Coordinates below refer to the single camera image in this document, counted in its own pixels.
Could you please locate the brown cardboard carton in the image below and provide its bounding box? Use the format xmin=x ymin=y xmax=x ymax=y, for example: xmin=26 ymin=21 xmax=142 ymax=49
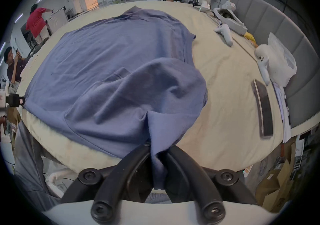
xmin=256 ymin=141 xmax=297 ymax=213

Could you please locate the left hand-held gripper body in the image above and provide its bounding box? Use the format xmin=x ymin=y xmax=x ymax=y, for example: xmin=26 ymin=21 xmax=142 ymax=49
xmin=0 ymin=89 xmax=9 ymax=109

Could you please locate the bed with beige sheet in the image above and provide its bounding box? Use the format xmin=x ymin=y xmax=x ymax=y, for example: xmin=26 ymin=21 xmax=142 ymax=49
xmin=21 ymin=0 xmax=300 ymax=177

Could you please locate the black phone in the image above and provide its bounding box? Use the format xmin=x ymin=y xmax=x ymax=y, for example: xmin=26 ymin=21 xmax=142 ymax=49
xmin=251 ymin=79 xmax=274 ymax=139

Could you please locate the white plastic bag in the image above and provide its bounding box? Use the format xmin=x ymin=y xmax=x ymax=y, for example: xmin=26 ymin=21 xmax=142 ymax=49
xmin=267 ymin=33 xmax=297 ymax=87

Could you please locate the yellow object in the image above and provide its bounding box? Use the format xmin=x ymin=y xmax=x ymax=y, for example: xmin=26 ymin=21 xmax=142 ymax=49
xmin=244 ymin=32 xmax=258 ymax=47

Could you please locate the white hand controller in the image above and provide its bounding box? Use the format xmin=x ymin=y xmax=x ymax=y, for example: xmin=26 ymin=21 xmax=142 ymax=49
xmin=214 ymin=23 xmax=234 ymax=47
xmin=254 ymin=44 xmax=272 ymax=85

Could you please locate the grey padded headboard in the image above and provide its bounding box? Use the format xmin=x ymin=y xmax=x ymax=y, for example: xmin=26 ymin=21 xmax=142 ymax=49
xmin=231 ymin=0 xmax=320 ymax=128

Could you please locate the stack of papers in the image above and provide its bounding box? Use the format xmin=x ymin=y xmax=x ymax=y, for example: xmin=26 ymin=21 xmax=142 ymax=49
xmin=272 ymin=82 xmax=292 ymax=143

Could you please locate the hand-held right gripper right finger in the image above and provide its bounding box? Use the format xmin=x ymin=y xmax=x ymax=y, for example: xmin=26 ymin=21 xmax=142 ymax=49
xmin=160 ymin=145 xmax=258 ymax=224

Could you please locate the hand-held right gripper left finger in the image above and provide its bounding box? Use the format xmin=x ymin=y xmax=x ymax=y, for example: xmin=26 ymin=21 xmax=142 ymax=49
xmin=61 ymin=143 xmax=153 ymax=224

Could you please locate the blue shirt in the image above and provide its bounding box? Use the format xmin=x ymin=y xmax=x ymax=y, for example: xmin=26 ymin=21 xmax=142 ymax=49
xmin=24 ymin=6 xmax=209 ymax=190

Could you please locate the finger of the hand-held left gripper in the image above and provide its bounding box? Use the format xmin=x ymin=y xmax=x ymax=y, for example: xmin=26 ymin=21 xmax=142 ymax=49
xmin=8 ymin=95 xmax=26 ymax=107

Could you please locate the spare white gripper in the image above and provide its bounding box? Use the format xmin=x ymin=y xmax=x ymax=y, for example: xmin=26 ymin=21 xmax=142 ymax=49
xmin=212 ymin=1 xmax=248 ymax=35

